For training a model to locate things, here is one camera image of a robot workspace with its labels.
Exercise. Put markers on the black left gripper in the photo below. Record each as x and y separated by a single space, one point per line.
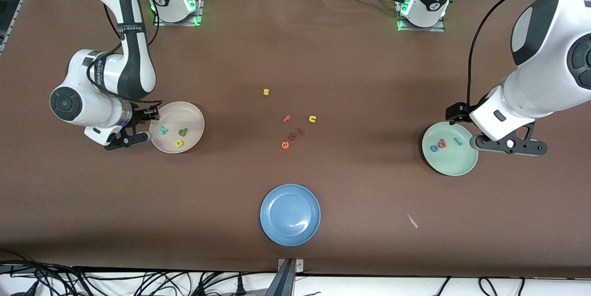
458 112

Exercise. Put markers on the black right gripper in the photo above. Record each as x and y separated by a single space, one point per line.
138 116

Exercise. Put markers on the teal letter y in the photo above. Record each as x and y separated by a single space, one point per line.
164 129

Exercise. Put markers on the pink letter p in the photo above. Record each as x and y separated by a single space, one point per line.
444 141

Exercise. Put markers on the green foam letter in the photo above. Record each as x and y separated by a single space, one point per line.
182 133

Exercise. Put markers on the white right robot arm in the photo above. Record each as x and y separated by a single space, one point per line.
78 65

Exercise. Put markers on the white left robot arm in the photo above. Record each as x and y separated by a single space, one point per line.
545 97

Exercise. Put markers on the beige brown plate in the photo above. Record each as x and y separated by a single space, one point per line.
187 116

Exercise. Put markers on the light green plate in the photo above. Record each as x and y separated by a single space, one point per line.
450 162

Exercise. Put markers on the white paper scrap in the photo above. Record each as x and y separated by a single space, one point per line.
412 221

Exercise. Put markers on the brown table cover sheet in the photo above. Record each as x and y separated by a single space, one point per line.
323 56

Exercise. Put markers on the blue plate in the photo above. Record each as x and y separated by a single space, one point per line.
290 215

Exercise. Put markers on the black power plug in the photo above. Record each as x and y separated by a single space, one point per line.
239 286

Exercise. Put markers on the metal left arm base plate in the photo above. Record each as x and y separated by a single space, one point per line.
425 29

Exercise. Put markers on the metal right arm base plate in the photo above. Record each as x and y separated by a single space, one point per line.
177 24

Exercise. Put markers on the metal camera pole bracket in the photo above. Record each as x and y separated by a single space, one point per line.
286 282

